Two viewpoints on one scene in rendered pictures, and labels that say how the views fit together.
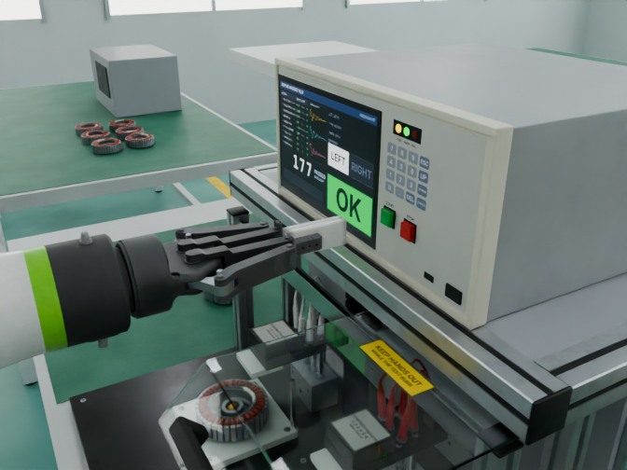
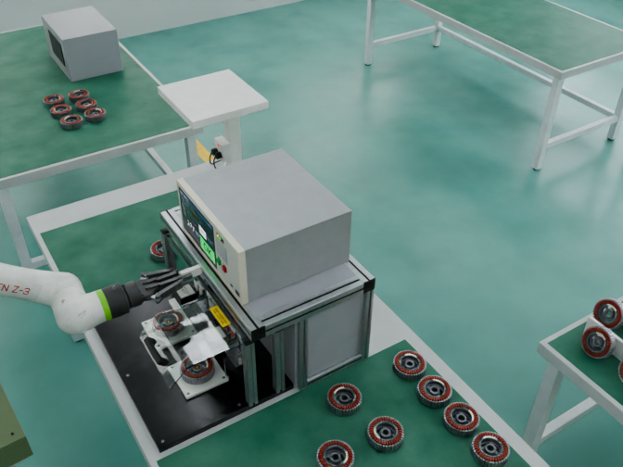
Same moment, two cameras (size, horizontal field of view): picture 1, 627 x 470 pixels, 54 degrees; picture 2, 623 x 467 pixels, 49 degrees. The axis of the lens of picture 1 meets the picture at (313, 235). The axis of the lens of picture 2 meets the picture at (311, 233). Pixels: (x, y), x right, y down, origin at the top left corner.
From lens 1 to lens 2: 1.49 m
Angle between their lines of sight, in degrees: 13
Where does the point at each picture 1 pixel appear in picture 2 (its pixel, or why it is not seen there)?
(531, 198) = (258, 265)
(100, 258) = (120, 294)
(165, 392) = (136, 314)
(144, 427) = (128, 332)
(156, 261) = (136, 292)
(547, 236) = (268, 273)
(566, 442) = (274, 339)
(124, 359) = not seen: hidden behind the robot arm
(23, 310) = (100, 312)
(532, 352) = (259, 313)
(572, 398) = (266, 328)
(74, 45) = not seen: outside the picture
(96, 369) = not seen: hidden behind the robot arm
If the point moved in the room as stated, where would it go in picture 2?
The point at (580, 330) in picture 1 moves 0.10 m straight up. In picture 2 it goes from (279, 304) to (278, 279)
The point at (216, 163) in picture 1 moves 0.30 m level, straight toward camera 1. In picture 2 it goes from (154, 138) to (157, 169)
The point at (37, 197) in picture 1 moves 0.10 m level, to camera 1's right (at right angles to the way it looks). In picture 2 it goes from (32, 174) to (54, 174)
